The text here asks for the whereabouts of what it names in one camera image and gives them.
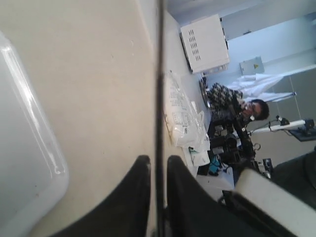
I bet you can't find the white microwave oven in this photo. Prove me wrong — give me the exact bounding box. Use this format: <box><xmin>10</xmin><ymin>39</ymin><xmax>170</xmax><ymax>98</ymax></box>
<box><xmin>180</xmin><ymin>14</ymin><xmax>230</xmax><ymax>75</ymax></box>

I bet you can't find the white plastic tray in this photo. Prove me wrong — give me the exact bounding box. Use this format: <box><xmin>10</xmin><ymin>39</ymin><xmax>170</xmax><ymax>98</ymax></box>
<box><xmin>0</xmin><ymin>35</ymin><xmax>69</xmax><ymax>237</ymax></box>

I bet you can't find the white plastic bag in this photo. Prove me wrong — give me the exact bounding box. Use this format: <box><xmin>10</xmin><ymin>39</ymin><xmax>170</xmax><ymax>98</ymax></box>
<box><xmin>164</xmin><ymin>72</ymin><xmax>210</xmax><ymax>166</ymax></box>

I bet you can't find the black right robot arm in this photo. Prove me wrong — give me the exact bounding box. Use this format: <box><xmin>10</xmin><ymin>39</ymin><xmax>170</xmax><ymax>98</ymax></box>
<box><xmin>218</xmin><ymin>151</ymin><xmax>316</xmax><ymax>237</ymax></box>

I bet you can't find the thin metal skewer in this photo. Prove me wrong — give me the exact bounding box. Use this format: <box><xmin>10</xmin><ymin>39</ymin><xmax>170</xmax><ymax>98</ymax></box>
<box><xmin>155</xmin><ymin>0</ymin><xmax>165</xmax><ymax>237</ymax></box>

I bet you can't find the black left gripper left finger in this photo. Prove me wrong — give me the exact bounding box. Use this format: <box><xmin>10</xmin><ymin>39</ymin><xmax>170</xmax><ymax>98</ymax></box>
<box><xmin>53</xmin><ymin>155</ymin><xmax>151</xmax><ymax>237</ymax></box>

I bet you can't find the grey electrical wall box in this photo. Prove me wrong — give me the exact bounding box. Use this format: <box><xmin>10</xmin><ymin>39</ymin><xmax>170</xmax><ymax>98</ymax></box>
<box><xmin>239</xmin><ymin>57</ymin><xmax>265</xmax><ymax>76</ymax></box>

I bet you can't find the seated person with glasses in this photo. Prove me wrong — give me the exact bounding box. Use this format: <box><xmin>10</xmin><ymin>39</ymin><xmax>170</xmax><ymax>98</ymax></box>
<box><xmin>207</xmin><ymin>83</ymin><xmax>270</xmax><ymax>124</ymax></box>

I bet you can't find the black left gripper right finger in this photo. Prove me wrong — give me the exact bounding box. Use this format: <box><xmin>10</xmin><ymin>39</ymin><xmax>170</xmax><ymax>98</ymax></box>
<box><xmin>166</xmin><ymin>155</ymin><xmax>299</xmax><ymax>237</ymax></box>

